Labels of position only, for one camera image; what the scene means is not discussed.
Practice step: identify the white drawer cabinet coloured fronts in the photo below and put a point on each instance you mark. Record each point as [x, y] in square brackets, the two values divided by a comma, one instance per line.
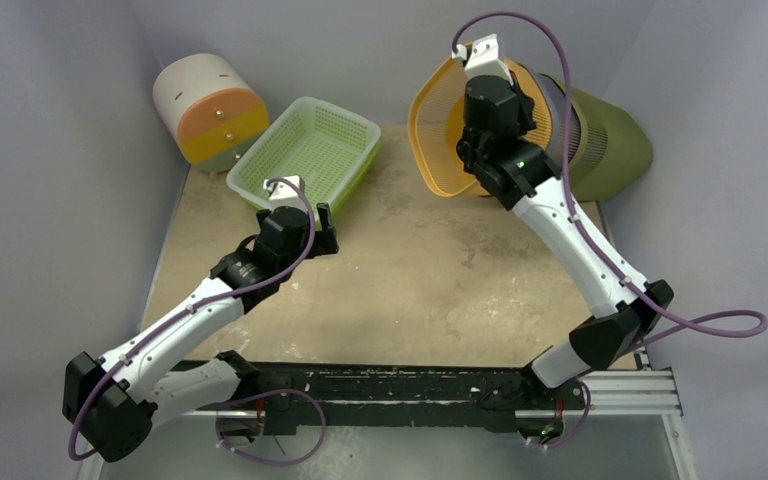
[213, 115]

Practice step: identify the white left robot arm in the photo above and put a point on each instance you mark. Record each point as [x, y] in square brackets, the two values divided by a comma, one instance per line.
[114, 401]

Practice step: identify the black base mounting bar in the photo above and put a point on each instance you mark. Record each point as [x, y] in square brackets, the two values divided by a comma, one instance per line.
[496, 399]

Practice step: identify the light green mesh tray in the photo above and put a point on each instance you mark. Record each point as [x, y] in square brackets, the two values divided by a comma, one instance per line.
[330, 148]

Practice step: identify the grey slatted waste basket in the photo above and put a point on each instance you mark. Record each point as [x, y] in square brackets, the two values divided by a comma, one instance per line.
[555, 97]

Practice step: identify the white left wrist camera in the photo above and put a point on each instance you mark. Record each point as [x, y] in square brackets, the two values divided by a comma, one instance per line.
[285, 192]

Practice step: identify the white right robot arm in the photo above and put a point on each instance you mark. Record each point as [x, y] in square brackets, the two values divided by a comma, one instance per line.
[624, 305]

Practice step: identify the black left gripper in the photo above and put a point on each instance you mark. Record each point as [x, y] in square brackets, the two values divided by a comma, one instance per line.
[323, 239]

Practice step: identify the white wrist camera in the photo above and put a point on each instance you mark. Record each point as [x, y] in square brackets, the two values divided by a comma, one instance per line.
[483, 57]
[285, 192]

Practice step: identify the yellow slatted waste basket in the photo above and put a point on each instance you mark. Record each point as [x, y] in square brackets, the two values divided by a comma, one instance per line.
[435, 124]

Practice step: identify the olive green waste basket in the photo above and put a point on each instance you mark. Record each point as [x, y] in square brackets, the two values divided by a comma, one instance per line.
[609, 149]

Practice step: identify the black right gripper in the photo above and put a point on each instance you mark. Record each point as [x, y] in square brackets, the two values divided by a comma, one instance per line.
[470, 154]

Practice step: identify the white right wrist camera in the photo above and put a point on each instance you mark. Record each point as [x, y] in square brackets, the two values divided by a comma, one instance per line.
[483, 57]

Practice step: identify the aluminium frame rail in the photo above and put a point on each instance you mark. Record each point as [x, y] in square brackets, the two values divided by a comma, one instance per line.
[612, 392]

